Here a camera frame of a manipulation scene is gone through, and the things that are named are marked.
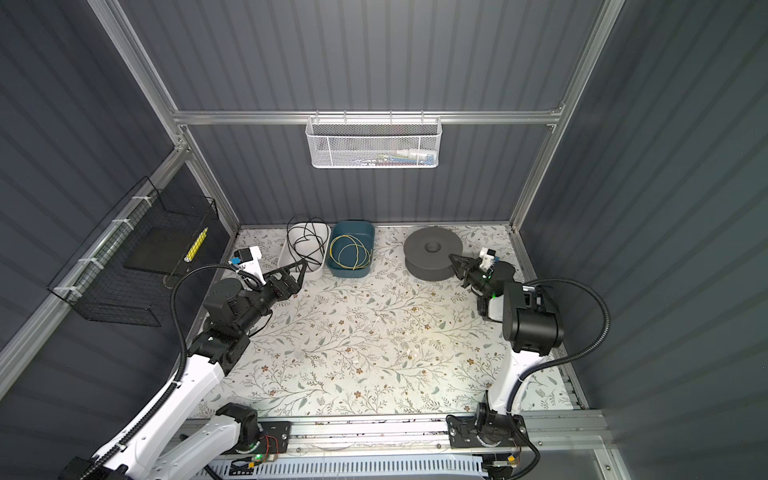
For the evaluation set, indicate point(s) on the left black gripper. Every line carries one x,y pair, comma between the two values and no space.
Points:
290,287

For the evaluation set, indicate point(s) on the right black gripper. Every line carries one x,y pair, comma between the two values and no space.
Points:
463,275

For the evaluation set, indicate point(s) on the white plastic tray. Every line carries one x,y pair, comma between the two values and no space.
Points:
307,241

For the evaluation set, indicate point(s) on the dark grey cable spool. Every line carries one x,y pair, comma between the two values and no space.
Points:
427,252

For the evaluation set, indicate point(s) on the teal plastic tray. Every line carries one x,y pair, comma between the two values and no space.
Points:
350,251

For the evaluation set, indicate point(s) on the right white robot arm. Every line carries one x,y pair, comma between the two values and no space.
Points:
532,328

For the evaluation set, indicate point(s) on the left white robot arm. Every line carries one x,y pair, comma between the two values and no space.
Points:
140,450

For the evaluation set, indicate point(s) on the yellow marker pen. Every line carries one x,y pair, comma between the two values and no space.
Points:
195,246

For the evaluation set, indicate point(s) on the items in white basket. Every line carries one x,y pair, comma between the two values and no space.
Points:
399,158

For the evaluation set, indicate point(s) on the black flat pad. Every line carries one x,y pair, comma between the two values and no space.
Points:
160,251

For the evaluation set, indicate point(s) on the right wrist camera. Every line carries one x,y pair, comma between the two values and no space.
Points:
487,258

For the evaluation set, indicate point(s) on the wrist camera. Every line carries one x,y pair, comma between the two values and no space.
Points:
487,258
246,262

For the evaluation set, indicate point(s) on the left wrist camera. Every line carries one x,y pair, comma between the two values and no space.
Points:
246,262

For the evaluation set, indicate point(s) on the white wire mesh basket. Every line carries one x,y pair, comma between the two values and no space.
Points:
333,144

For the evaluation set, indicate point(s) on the black wire mesh basket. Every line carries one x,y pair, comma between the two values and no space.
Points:
126,276

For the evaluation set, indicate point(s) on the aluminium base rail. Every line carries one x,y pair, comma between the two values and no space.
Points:
549,430

